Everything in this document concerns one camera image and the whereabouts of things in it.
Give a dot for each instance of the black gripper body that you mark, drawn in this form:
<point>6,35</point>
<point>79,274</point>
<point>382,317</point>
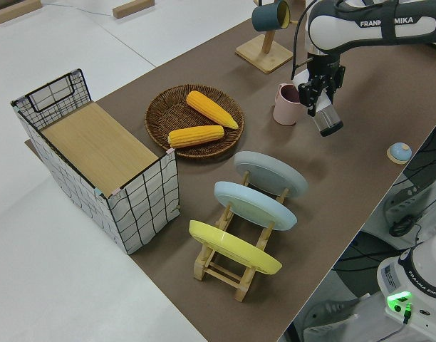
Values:
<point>326,69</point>

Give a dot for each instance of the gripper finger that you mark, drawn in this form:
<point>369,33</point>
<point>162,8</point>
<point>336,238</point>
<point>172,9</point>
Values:
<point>334,93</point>
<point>312,94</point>

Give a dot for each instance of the white thermos cup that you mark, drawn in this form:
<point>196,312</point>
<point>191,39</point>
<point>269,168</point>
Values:
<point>330,121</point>

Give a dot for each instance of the pink ceramic mug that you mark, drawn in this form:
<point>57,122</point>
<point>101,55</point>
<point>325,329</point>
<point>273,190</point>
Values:
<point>285,110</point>

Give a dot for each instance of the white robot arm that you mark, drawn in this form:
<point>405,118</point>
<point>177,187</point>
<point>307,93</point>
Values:
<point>332,35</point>

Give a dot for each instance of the wooden mug tree rack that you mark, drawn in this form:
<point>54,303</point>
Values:
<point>264,57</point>

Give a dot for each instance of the brown table mat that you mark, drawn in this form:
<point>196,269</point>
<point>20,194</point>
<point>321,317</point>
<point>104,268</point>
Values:
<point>346,171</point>

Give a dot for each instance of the dark blue ceramic mug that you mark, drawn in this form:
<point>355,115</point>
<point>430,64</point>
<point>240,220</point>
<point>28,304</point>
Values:
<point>266,16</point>

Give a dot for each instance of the blue bell on wooden base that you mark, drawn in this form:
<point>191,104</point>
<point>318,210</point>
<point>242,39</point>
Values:
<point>399,153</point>

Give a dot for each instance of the grey plate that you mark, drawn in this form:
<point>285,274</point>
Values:
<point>271,174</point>

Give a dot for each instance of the yellow corn cob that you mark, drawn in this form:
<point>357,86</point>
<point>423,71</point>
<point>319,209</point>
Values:
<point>212,109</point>
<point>196,136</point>

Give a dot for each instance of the light blue plate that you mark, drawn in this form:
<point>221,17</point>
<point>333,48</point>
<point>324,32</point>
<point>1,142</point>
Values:
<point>253,206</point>

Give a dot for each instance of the brown wicker basket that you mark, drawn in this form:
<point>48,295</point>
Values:
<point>164,114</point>

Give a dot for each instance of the yellow plate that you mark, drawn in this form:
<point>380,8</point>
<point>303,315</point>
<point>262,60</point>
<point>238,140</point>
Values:
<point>232,249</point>

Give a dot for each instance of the wooden block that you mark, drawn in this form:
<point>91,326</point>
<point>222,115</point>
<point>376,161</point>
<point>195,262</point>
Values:
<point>132,9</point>
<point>15,10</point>

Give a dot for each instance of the wooden plate rack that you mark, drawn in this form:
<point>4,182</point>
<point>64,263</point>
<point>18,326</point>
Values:
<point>221,276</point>

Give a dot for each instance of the wooden stepped shelf insert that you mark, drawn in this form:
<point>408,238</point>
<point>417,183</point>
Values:
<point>97,146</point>

